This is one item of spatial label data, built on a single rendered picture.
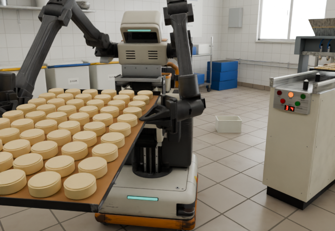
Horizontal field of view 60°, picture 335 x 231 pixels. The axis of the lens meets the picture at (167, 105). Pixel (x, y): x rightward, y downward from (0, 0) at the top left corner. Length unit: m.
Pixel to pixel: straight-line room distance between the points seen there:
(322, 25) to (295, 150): 1.13
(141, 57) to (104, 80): 3.13
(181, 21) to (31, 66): 0.56
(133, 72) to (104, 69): 3.10
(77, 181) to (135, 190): 1.36
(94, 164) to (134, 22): 1.12
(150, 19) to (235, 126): 2.40
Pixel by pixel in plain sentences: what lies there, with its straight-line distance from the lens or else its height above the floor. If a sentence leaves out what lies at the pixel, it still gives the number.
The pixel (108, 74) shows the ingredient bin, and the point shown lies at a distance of 4.74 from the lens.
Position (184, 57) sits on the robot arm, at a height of 1.12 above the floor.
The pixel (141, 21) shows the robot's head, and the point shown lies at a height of 1.26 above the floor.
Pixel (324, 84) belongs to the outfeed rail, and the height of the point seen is 0.89.
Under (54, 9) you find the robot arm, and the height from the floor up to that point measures 1.29.
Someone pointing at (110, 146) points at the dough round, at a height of 0.98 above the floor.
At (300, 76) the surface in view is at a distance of 2.47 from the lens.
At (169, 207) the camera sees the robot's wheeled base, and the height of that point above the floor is 0.20.
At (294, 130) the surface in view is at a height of 0.57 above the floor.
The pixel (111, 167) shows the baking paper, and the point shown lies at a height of 0.96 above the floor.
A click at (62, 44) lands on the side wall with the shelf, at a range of 5.12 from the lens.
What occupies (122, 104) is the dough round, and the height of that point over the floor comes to 1.00.
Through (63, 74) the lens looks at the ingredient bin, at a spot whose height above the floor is 0.63.
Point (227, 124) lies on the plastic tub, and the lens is 3.67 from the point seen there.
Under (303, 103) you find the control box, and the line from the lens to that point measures 2.04.
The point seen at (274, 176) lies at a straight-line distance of 2.32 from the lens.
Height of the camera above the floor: 1.20
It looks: 14 degrees down
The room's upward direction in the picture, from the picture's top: straight up
